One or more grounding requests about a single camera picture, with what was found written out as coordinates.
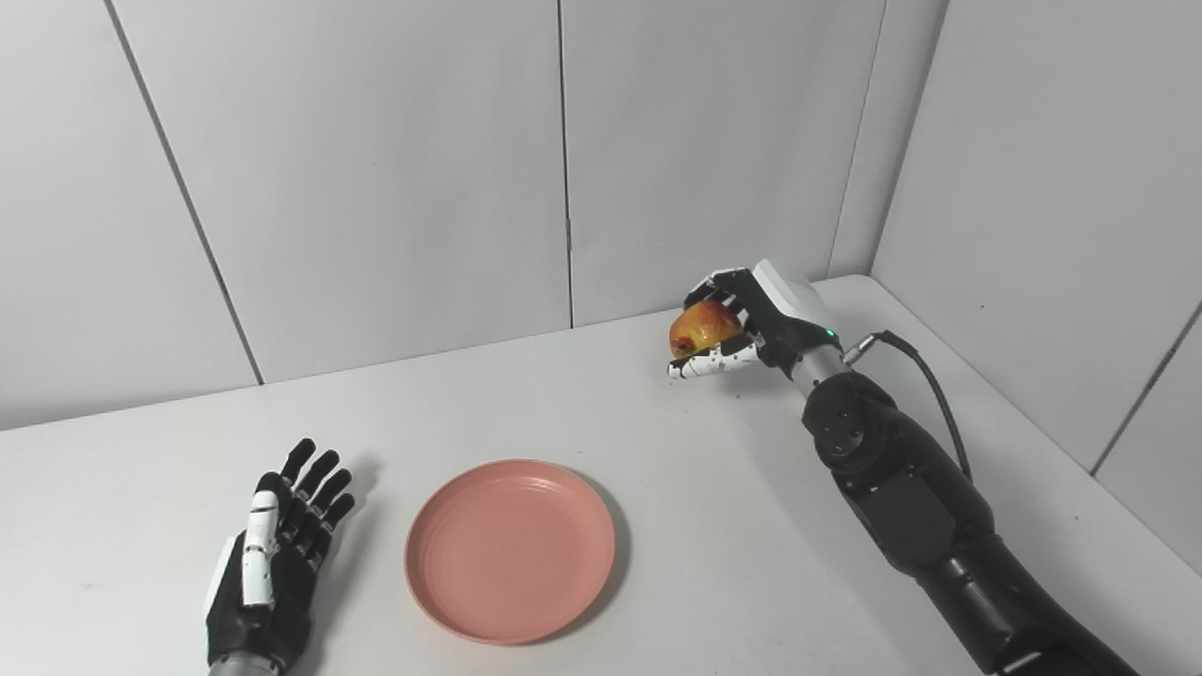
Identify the pink round plate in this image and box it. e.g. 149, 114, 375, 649
405, 458, 618, 646

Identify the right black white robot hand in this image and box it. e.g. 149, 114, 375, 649
666, 258, 840, 382

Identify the red yellow apple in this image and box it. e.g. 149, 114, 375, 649
668, 299, 746, 361

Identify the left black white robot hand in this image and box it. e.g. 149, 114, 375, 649
204, 438, 357, 668

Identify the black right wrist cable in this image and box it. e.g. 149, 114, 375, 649
840, 330, 975, 483

